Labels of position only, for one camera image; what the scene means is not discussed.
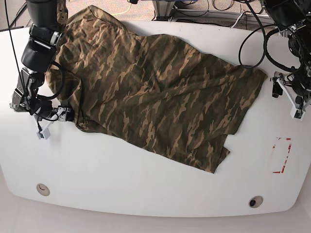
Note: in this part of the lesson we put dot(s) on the aluminium frame stand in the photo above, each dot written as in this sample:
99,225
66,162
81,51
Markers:
212,12

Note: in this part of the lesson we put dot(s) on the camouflage t-shirt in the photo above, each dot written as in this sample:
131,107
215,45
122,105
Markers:
156,92

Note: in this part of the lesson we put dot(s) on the table grommet hole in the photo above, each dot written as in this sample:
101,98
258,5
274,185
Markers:
43,189
255,202

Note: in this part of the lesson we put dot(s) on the right table grommet hole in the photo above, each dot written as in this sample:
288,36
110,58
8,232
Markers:
255,202

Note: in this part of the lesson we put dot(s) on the red tape rectangle marking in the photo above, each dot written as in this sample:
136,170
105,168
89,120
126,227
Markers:
279,155

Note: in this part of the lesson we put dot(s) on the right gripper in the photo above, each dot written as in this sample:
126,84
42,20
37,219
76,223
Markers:
63,112

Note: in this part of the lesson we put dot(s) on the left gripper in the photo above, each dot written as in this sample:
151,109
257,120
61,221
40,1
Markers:
297,95

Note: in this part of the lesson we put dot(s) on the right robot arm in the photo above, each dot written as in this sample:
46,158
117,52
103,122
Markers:
48,22

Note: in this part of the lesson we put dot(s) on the left table grommet hole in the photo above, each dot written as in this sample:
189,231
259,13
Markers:
43,189

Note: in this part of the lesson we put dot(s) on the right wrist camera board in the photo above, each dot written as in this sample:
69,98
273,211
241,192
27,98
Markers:
44,134

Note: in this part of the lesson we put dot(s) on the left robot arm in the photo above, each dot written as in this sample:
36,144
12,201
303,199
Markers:
292,17

